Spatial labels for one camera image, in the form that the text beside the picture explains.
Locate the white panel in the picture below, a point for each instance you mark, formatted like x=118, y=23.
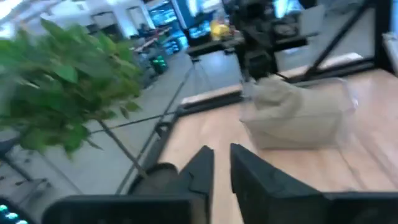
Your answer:
x=311, y=20

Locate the green leafy plant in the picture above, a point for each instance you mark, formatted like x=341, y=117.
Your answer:
x=62, y=87

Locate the black tripod stand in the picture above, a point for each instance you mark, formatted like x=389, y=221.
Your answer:
x=161, y=118

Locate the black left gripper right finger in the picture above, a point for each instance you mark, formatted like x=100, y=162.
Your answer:
x=267, y=196

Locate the dark grey round cylinder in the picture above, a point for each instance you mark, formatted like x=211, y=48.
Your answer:
x=155, y=179

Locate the dark background desk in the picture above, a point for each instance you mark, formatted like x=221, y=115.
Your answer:
x=214, y=45

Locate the clear plastic container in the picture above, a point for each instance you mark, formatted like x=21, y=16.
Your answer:
x=348, y=102

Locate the black table frame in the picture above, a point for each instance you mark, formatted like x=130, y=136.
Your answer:
x=211, y=102

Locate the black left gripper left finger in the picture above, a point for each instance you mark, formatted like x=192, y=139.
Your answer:
x=192, y=193

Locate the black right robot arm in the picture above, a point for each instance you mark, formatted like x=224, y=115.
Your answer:
x=255, y=28

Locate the device with teal lights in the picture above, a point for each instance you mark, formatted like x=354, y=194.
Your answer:
x=11, y=214

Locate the yellow object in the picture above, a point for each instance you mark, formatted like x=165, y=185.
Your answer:
x=219, y=30

